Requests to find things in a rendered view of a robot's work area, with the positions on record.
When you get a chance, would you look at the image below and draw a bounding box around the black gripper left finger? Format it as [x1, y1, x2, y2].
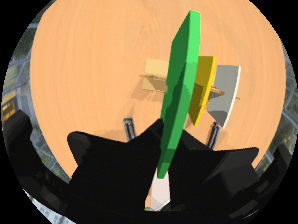
[67, 117, 165, 201]

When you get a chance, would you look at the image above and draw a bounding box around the dark green board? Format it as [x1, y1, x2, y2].
[157, 10, 201, 179]

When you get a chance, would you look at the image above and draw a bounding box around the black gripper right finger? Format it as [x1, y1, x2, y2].
[168, 129, 259, 210]

